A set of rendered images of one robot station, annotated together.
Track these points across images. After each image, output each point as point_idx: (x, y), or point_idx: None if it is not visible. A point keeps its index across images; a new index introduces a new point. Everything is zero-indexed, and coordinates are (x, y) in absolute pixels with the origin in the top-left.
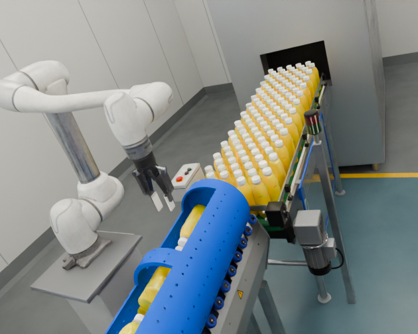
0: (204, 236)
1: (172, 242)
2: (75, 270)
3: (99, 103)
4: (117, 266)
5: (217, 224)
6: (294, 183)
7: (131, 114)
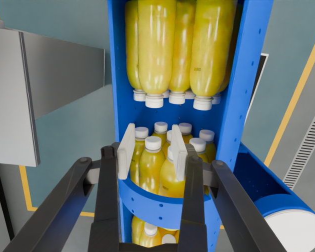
0: (234, 150)
1: (120, 84)
2: None
3: None
4: (30, 106)
5: (247, 105)
6: None
7: None
